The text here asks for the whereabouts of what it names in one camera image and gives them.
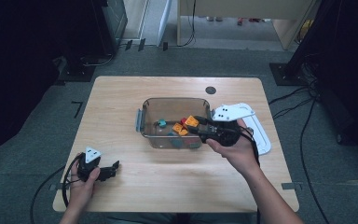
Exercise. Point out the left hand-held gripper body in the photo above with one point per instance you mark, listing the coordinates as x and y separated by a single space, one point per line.
91 154

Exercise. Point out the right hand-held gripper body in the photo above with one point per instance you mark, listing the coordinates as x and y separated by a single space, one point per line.
227 112

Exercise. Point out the red white-patterned toy brick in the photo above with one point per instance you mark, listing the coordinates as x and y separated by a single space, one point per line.
184 120

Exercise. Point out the orange white-printed toy brick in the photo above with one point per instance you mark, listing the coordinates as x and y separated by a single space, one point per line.
177 127

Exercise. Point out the light teal toy brick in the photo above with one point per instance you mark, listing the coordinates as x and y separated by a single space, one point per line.
162 123

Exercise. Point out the white storage box lid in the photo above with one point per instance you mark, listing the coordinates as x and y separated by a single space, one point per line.
262 137

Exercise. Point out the brown transparent storage box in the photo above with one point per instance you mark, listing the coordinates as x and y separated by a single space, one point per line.
150 109

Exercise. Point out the person's left hand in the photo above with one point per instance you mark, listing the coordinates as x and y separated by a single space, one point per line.
80 193

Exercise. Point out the person's right hand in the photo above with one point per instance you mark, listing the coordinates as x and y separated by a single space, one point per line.
240 155

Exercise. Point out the black round table grommet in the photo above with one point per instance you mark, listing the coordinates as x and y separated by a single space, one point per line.
210 90

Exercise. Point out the grey tape piece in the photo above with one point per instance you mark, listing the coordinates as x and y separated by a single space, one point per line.
290 186
53 187

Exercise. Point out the black metal stand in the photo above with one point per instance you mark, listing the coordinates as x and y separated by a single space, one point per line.
284 74

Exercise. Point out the black stand base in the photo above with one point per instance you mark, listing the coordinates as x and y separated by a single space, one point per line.
76 74

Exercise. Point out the small red object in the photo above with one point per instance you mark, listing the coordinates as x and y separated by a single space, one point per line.
240 21

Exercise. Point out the light wooden desk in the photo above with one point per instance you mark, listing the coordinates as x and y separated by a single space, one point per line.
245 7

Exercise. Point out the white panel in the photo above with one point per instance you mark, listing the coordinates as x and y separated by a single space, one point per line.
164 21

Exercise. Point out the yellow object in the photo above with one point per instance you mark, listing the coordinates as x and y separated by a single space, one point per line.
306 28

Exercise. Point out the dark curtain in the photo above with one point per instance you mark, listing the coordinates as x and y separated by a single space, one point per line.
12 62
354 62

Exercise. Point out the dark glass cabinet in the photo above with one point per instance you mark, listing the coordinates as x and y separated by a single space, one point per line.
116 18

